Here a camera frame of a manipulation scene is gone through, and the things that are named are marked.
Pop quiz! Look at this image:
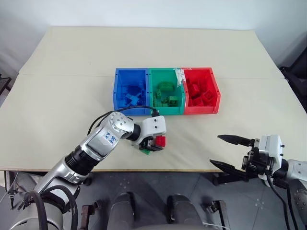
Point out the black table caster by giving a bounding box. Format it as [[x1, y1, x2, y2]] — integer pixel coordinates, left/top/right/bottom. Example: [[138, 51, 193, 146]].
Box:
[[212, 172, 231, 185]]

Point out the red toy building block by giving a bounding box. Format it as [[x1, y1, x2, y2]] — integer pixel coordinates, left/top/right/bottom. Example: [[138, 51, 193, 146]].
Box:
[[186, 82, 200, 95], [155, 135, 167, 147], [202, 90, 217, 103], [190, 96, 204, 107]]

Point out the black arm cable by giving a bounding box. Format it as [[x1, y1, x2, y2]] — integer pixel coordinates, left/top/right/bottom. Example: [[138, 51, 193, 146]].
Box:
[[265, 175, 299, 230], [87, 107, 161, 135]]

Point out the dark background object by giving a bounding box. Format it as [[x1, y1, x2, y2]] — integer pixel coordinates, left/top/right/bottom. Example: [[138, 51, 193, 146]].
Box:
[[0, 73, 12, 97]]

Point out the brown metal table foot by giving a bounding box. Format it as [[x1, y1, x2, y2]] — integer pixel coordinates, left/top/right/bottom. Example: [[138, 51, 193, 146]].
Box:
[[81, 200, 104, 230], [202, 199, 231, 230]]

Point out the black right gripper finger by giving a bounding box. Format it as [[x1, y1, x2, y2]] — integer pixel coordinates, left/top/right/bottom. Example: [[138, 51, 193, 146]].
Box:
[[216, 134, 252, 147], [209, 159, 248, 183]]

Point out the white paper label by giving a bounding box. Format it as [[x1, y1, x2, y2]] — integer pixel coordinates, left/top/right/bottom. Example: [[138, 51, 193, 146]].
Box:
[[174, 68, 187, 87]]

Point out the blue cross-shaped building block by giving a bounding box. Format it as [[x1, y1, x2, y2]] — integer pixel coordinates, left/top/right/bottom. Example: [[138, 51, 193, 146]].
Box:
[[124, 92, 141, 106]]

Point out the red plastic bin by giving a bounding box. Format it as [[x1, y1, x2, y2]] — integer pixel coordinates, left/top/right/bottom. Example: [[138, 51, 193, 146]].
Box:
[[180, 67, 221, 115]]

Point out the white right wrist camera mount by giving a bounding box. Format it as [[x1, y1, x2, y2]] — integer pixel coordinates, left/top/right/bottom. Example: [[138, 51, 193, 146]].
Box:
[[258, 134, 285, 166]]

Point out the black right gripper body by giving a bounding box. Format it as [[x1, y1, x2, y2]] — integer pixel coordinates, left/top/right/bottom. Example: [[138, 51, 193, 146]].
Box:
[[241, 138, 274, 180]]

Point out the thick black shoulder cable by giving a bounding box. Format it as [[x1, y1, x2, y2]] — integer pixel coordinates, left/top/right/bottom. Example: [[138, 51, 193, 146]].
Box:
[[23, 184, 79, 230]]

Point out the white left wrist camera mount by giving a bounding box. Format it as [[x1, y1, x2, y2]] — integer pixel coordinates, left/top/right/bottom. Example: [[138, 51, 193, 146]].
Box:
[[141, 115, 167, 145]]

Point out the large green arched block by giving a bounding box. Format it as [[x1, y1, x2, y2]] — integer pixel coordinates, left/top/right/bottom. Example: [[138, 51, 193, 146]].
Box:
[[156, 81, 176, 92]]

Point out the green plastic bin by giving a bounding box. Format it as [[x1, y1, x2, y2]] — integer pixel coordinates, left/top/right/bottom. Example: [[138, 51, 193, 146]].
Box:
[[148, 68, 187, 115]]

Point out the dark rounded shape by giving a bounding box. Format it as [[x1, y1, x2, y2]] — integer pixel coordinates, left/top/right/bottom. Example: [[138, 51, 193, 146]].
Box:
[[167, 194, 203, 230], [112, 191, 135, 230]]

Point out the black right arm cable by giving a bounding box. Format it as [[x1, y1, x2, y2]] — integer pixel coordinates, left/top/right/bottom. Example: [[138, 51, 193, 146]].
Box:
[[265, 175, 299, 230]]

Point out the green square building block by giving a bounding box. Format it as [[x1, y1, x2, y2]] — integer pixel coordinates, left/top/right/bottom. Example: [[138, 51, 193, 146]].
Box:
[[167, 95, 179, 107]]

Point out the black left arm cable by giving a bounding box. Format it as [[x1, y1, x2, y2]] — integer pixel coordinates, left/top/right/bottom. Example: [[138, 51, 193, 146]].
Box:
[[87, 107, 161, 135]]

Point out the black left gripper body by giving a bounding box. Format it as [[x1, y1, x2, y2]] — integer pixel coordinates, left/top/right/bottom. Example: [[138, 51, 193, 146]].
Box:
[[138, 135, 154, 151]]

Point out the blue plastic bin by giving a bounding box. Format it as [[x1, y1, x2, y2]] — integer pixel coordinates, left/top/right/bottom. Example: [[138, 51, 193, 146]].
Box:
[[112, 68, 152, 116]]

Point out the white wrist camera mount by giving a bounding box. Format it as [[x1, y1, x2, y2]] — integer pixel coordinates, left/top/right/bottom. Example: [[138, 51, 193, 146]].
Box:
[[258, 134, 285, 166], [141, 115, 167, 145]]

